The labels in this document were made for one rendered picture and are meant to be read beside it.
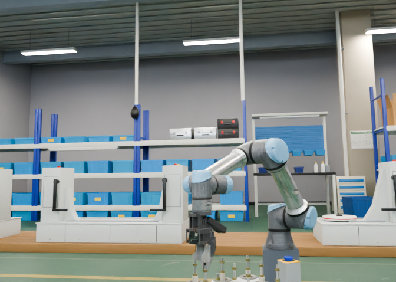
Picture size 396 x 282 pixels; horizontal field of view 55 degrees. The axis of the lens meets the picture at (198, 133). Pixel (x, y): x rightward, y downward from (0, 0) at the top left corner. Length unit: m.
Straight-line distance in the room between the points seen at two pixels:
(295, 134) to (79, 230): 4.87
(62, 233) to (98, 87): 7.44
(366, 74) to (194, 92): 4.38
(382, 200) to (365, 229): 0.35
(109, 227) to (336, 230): 2.06
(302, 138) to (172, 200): 4.37
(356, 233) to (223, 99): 7.03
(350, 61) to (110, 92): 6.23
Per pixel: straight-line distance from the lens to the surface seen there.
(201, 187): 1.42
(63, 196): 4.13
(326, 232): 3.60
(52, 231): 4.03
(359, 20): 8.53
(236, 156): 1.78
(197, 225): 1.44
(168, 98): 10.34
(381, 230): 3.70
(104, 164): 6.63
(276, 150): 1.75
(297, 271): 1.74
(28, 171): 7.29
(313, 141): 7.60
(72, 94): 11.30
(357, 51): 8.30
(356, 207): 6.01
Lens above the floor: 0.66
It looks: 7 degrees up
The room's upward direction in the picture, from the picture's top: 1 degrees counter-clockwise
